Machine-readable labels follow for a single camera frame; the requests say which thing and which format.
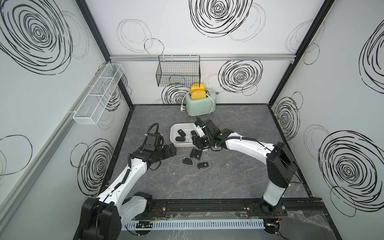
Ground black flip key with buttons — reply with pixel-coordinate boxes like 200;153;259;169
175;137;186;142

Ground white car key fob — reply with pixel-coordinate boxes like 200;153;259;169
185;132;191;142

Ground white storage box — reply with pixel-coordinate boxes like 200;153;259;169
170;123;195;148

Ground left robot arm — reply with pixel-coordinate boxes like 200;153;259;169
74;144;177;240

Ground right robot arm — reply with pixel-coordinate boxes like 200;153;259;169
191;130;298;216

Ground black VW flip key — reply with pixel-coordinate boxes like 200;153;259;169
195;150;203;160

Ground mint green toaster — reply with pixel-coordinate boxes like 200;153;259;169
185;88;217;117

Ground yellow toast slices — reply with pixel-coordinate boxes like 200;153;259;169
190;82;207;100

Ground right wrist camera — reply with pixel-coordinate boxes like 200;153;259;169
194;117;221;138

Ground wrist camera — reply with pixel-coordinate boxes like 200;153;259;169
194;117;221;138
143;123;164;152

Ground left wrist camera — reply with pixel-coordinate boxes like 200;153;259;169
143;123;164;152

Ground white toaster cable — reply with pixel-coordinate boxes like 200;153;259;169
179;89;216;114

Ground black wire basket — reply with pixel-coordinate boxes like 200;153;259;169
156;55;201;87

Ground white mesh wall shelf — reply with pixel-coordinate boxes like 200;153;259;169
73;63;124;125

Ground grey slotted cable duct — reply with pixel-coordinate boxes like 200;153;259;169
124;219;266;231

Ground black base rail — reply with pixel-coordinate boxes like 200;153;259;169
146;198;325;217

